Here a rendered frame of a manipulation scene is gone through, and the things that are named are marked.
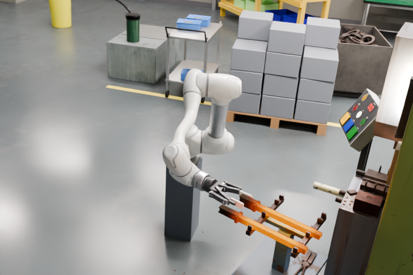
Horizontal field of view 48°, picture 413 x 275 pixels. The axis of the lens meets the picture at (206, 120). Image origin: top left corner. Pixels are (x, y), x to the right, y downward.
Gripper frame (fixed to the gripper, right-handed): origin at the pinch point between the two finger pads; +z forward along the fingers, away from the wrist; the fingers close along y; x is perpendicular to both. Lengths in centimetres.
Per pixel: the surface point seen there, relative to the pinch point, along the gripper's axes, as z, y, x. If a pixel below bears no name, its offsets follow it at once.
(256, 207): 8.3, 1.3, 0.5
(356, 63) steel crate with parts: -80, -393, -51
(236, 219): 6.1, 14.1, 0.6
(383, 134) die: 41, -53, 29
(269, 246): 12.7, -8.9, -26.0
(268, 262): 17.9, 0.8, -26.0
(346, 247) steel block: 41, -38, -30
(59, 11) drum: -576, -339, -73
